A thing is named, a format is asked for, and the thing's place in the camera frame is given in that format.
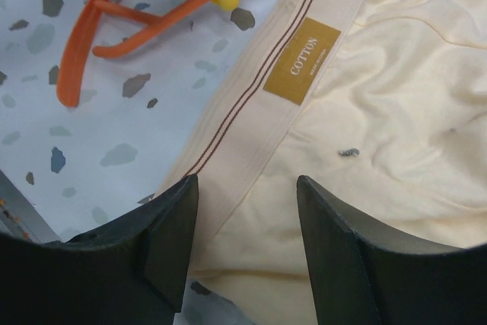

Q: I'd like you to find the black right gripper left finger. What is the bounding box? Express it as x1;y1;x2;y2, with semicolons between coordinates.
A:
1;174;199;324

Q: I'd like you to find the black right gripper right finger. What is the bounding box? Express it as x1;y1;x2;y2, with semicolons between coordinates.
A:
297;176;486;324

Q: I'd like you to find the cream underwear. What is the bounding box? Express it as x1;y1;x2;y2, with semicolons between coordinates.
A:
166;0;486;324

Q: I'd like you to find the orange hanger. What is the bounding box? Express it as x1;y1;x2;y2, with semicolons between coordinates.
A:
56;0;273;108

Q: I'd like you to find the aluminium rail frame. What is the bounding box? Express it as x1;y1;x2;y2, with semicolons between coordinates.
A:
1;172;60;244

